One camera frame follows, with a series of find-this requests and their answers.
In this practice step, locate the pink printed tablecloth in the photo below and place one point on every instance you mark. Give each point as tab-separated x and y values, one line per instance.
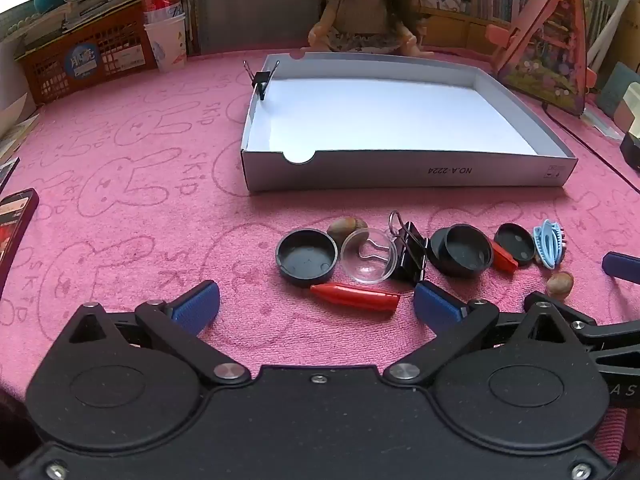
125	170

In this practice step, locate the clear plastic dome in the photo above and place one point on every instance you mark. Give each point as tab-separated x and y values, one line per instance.
368	260

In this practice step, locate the white lamp stand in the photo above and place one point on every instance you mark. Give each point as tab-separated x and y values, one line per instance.
607	30

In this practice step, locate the white cardboard box tray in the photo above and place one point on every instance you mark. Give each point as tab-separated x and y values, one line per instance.
400	115

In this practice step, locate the small brown hazelnut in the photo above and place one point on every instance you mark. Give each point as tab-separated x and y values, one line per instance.
559	285

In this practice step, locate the long red pen cap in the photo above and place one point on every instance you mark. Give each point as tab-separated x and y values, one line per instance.
355	298

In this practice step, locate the orange plastic basket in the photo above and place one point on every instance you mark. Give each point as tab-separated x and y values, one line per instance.
115	45

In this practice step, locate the brown-haired doll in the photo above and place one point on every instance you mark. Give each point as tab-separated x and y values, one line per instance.
362	10

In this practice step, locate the white paper cup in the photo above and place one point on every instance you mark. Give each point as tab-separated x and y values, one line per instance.
167	42

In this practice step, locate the large black binder clip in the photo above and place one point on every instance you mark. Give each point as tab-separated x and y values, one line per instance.
411	255

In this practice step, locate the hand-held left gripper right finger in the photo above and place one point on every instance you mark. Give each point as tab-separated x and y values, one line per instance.
437	306

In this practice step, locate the black box device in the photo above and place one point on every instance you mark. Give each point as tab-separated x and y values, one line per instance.
632	150

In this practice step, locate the loose papers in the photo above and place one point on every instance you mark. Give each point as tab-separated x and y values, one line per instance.
15	135

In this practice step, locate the pink triangular toy house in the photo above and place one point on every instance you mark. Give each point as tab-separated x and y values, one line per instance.
550	55

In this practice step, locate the light blue hair clip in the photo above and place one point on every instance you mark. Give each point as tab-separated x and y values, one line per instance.
545	242
562	250

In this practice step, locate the yellow wooden drawer organiser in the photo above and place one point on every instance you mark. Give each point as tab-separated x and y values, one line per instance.
450	30

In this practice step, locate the smartphone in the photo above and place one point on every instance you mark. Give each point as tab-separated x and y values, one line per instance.
15	235

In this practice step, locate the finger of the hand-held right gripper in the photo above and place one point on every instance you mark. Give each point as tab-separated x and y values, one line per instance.
550	301
622	266

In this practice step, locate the teal card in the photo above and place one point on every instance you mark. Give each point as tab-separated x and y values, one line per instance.
617	87

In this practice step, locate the black round cap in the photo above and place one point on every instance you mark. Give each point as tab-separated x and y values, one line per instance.
436	245
306	256
516	242
470	252

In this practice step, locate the small black binder clip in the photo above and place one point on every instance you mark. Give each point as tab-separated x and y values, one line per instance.
260	80

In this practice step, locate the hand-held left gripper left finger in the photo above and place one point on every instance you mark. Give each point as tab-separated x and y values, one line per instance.
196	307

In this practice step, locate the brown walnut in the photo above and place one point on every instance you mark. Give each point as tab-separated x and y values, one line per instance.
345	226

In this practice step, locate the clear plastic wrapper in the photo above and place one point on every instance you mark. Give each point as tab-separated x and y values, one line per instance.
602	122

